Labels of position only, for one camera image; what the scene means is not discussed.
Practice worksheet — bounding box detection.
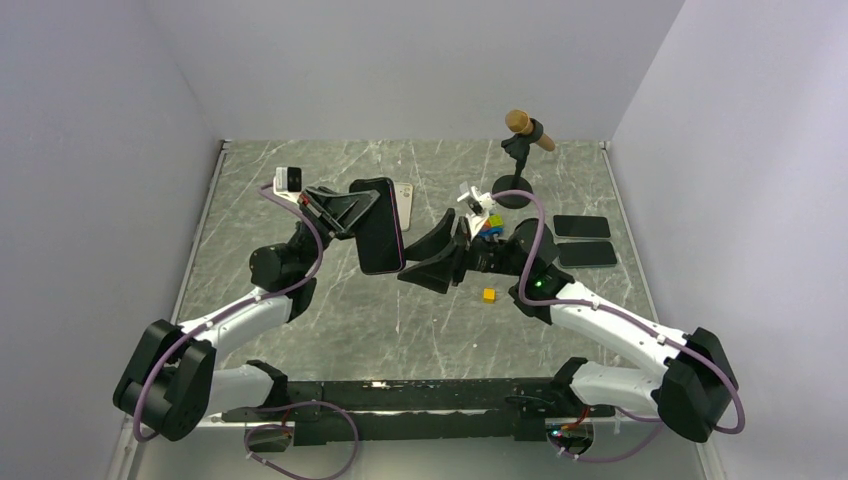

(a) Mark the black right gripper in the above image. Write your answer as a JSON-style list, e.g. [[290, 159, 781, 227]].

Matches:
[[398, 208, 528, 294]]

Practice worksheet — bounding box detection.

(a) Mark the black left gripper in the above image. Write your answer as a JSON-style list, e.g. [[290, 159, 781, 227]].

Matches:
[[289, 186, 385, 278]]

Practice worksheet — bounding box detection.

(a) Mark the black phone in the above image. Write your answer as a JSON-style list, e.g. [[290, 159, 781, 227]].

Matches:
[[349, 178, 405, 275], [557, 241, 618, 268]]

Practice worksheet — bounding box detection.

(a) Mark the beige phone case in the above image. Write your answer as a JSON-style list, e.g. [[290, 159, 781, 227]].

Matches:
[[395, 182, 414, 232]]

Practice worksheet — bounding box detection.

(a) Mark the black smartphone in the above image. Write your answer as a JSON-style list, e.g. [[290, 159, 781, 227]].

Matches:
[[552, 215, 611, 239]]

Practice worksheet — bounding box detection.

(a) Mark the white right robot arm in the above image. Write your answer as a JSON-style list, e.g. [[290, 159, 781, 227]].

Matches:
[[398, 209, 744, 443]]

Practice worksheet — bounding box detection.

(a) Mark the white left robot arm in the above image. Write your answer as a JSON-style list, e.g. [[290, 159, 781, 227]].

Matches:
[[113, 184, 384, 442]]

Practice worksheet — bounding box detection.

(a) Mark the orange blue toy car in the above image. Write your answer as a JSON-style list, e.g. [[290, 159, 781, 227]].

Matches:
[[478, 214, 504, 239]]

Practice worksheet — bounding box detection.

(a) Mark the yellow cube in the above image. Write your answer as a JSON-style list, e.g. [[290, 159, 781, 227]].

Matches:
[[481, 288, 497, 304]]

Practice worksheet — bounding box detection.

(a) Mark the black microphone stand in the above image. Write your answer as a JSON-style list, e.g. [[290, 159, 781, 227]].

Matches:
[[492, 133, 535, 194]]

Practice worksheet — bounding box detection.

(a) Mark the wooden microphone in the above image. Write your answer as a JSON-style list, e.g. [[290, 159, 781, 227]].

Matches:
[[505, 109, 556, 152]]

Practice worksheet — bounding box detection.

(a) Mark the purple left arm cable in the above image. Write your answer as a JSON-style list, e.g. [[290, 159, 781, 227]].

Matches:
[[132, 184, 362, 480]]

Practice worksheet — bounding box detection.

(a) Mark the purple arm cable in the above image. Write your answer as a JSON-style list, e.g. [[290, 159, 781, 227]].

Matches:
[[490, 190, 747, 465], [132, 184, 362, 480]]

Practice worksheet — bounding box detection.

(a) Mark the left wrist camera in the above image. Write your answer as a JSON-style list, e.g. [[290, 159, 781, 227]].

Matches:
[[272, 166, 303, 202]]

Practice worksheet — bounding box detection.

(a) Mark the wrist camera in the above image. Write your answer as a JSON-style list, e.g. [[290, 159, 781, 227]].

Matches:
[[272, 166, 303, 202], [457, 182, 496, 237]]

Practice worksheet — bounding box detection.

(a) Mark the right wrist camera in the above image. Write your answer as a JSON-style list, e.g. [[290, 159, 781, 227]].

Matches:
[[457, 182, 496, 237]]

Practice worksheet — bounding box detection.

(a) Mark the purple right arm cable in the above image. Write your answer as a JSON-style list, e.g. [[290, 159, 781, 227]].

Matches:
[[490, 190, 747, 465]]

